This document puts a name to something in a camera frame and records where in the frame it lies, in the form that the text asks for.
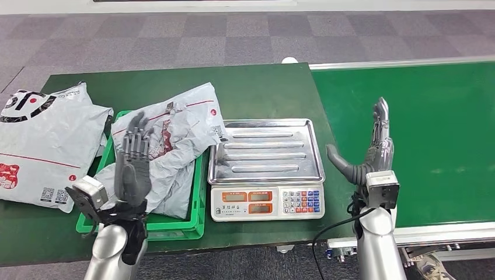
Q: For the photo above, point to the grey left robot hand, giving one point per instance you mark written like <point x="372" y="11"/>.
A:
<point x="133" y="174"/>

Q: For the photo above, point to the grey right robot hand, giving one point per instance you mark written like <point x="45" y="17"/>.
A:
<point x="371" y="162"/>

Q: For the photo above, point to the pale grey parcel red stripe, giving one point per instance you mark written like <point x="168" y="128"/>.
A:
<point x="174" y="177"/>

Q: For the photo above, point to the grey parcel red logo text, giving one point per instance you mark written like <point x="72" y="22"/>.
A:
<point x="193" y="102"/>

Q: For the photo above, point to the green conveyor belt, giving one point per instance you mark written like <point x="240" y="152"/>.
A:
<point x="425" y="116"/>

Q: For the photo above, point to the green plastic crate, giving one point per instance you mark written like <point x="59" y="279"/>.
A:
<point x="178" y="228"/>

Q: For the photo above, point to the large white black-print mailer bag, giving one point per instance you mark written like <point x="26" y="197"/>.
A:
<point x="46" y="147"/>

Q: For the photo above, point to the white electronic scale steel tray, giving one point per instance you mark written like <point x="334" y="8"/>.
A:
<point x="267" y="154"/>

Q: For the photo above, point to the grey sneaker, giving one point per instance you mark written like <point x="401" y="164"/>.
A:
<point x="433" y="267"/>

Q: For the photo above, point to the white round cap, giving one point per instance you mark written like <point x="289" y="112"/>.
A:
<point x="289" y="60"/>

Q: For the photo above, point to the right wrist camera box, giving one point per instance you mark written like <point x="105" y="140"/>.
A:
<point x="383" y="189"/>

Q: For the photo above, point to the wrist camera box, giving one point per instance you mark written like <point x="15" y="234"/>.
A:
<point x="383" y="189"/>
<point x="89" y="195"/>

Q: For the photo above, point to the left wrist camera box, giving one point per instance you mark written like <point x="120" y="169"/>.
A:
<point x="89" y="195"/>

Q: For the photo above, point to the aluminium conveyor frame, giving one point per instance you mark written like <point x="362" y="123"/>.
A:
<point x="386" y="63"/>

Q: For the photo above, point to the small white bracket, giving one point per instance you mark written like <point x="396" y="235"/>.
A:
<point x="285" y="248"/>

